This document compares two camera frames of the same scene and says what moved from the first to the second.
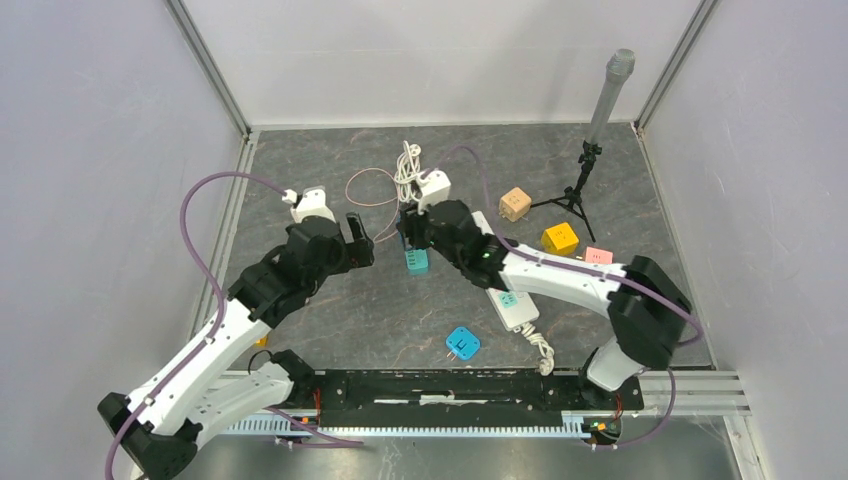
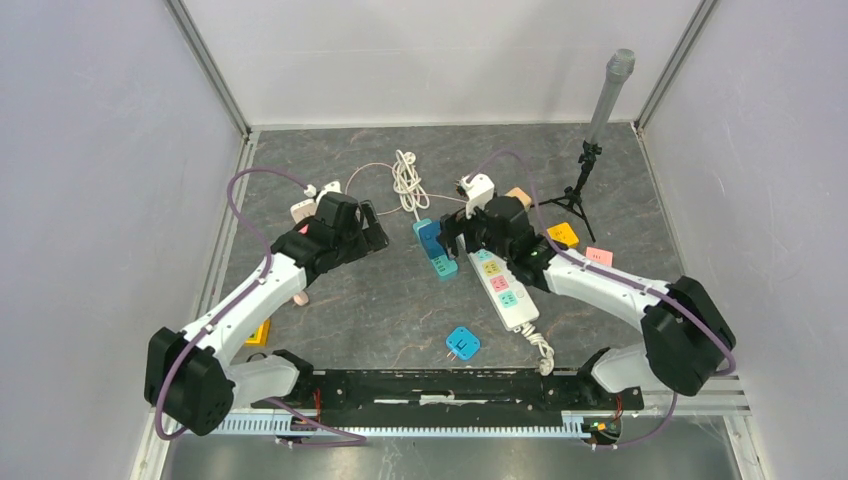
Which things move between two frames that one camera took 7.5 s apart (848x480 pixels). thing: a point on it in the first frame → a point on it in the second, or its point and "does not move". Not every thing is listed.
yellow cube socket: [560, 240] does not move
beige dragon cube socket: [514, 204] does not move
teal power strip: [417, 261] → [442, 265]
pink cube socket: [597, 255] does not move
